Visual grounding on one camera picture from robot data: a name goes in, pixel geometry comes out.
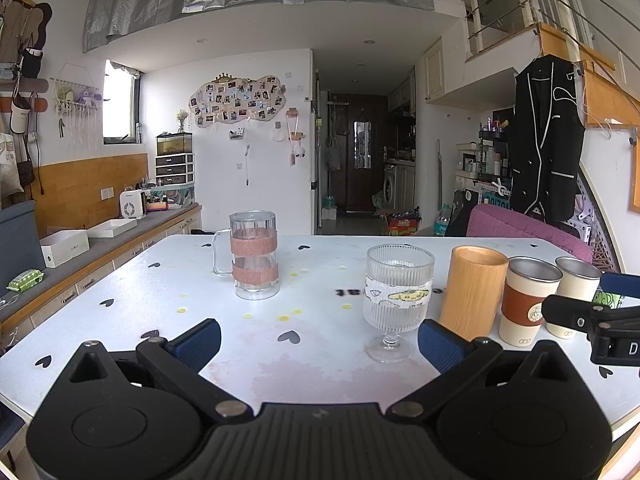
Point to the small white appliance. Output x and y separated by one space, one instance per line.
131 205

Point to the black jacket with white trim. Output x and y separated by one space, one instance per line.
545 145

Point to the black hanging pouch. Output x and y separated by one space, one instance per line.
31 62

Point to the window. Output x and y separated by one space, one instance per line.
120 102

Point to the small drawer unit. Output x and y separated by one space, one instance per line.
174 170

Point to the red snack box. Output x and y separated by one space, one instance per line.
402 225

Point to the cloud-shaped photo board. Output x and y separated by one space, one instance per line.
237 100

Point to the grey-blue box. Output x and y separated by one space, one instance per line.
17 245

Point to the plastic water bottle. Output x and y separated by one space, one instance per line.
441 221

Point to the black storage rack with bottles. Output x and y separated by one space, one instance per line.
492 152

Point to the stair railing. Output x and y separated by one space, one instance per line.
530 5

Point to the flat white box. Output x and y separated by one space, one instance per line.
112 228

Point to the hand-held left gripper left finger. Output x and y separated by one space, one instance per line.
197 342

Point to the green wet wipes pack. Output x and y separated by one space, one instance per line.
25 280

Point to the hanging mirror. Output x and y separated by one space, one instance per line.
362 145

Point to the green packet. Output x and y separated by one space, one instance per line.
607 299

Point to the glass mug with pink bands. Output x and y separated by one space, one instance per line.
253 255

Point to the bamboo cup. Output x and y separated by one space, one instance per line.
472 292

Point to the white cardboard box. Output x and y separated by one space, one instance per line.
64 249

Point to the white cup with brown sleeve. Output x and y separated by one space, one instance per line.
527 300

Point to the grey tote bag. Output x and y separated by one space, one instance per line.
333 157

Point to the small white steel cup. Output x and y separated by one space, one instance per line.
575 275

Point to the washing machine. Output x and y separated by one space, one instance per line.
391 186

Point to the pink hanging wall ornament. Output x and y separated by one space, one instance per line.
296 135

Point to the white hanging pouch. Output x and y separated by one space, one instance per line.
20 116

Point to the white wall cabinet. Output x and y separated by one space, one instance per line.
435 71

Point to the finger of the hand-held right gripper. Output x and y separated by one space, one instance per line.
622 283
567 310

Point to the brown door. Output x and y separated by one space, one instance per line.
367 152

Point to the ribbed glass goblet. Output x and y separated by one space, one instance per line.
397 300

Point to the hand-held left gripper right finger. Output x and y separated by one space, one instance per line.
440 345

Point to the glass fish tank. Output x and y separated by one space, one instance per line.
174 144

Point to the wooden counter cabinet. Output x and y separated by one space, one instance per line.
100 260

